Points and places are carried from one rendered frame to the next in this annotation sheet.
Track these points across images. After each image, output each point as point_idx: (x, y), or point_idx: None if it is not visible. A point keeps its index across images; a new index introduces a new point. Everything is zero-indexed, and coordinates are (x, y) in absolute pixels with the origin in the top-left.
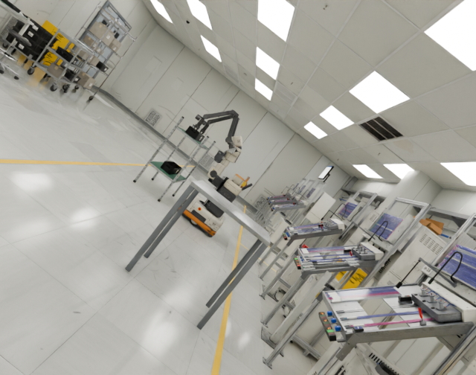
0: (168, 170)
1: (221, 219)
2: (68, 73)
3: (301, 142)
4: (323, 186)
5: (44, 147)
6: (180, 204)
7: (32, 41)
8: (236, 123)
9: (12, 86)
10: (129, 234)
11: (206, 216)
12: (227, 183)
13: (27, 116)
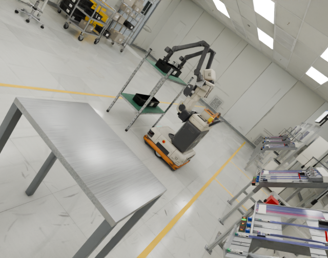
0: (138, 102)
1: (186, 153)
2: (100, 29)
3: (304, 89)
4: (319, 130)
5: (2, 71)
6: (2, 132)
7: (74, 5)
8: (211, 57)
9: (28, 30)
10: (31, 163)
11: (169, 150)
12: (192, 117)
13: (16, 49)
